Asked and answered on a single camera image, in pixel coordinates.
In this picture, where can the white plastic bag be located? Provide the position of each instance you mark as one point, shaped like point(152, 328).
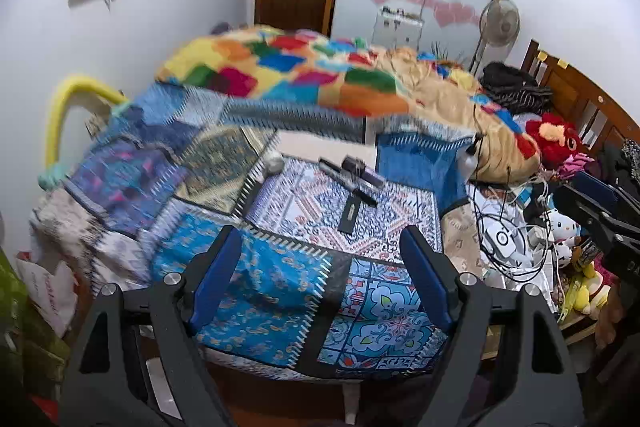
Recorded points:
point(53, 293)

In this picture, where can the black flat remote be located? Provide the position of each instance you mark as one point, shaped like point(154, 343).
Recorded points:
point(349, 215)

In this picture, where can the yellow foam bed rail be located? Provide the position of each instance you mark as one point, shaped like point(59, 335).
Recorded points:
point(66, 92)

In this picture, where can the red plush toy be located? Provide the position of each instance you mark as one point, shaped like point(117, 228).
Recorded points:
point(556, 139)

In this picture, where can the purple black spray bottle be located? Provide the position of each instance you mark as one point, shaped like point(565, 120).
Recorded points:
point(360, 172)

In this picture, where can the yellow plush toy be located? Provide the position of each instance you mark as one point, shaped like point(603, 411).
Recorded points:
point(585, 296)

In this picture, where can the white tape roll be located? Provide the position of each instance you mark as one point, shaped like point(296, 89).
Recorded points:
point(273, 164)

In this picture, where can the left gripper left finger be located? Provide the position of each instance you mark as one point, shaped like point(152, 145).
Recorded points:
point(107, 381)

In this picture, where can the white hello kitty plush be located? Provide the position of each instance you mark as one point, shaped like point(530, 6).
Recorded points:
point(565, 235)

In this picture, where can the white electrical box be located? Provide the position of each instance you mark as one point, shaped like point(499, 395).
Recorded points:
point(397, 29)

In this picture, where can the white standing fan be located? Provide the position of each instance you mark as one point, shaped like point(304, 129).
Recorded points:
point(499, 25)

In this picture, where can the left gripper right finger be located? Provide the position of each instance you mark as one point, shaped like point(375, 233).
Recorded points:
point(535, 382)

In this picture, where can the wooden headboard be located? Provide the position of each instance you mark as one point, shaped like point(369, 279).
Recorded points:
point(598, 119)

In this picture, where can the black striped clothing pile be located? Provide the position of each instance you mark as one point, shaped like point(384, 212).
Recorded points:
point(515, 90)

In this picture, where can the black and white marker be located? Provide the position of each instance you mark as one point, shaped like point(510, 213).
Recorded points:
point(336, 174)

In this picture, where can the colourful checkered blanket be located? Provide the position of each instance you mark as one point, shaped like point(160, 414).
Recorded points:
point(359, 79)

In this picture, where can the patchwork blue bedsheet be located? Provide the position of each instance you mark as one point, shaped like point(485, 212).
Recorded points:
point(305, 301)

